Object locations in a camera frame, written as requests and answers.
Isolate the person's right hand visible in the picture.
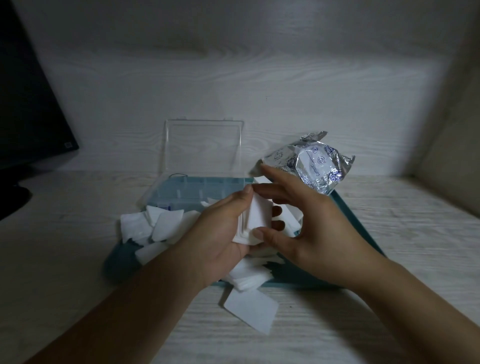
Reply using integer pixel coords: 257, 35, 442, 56
250, 164, 380, 294

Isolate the person's left hand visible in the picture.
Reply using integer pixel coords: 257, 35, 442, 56
170, 184, 286, 292

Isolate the stack of cotton squares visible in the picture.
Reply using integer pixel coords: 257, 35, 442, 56
231, 187, 275, 247

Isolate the person's left forearm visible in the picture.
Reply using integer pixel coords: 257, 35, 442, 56
23, 249, 211, 364

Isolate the person's right forearm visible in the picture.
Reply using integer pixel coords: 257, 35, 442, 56
354, 258, 480, 364

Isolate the silver foil packet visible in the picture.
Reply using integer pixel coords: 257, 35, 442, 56
250, 131, 356, 197

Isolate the clear plastic organizer box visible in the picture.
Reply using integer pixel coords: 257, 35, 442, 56
137, 119, 260, 211

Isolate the single white cotton pad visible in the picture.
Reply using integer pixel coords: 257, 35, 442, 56
223, 286, 280, 336

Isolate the pile of white cotton pads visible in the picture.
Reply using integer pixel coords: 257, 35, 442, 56
120, 199, 304, 292

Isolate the teal plastic tray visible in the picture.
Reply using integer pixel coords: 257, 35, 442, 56
104, 188, 388, 290

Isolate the black monitor stand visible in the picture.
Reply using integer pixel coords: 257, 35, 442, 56
0, 165, 33, 223

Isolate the black monitor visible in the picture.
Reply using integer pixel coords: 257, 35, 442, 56
0, 0, 80, 170

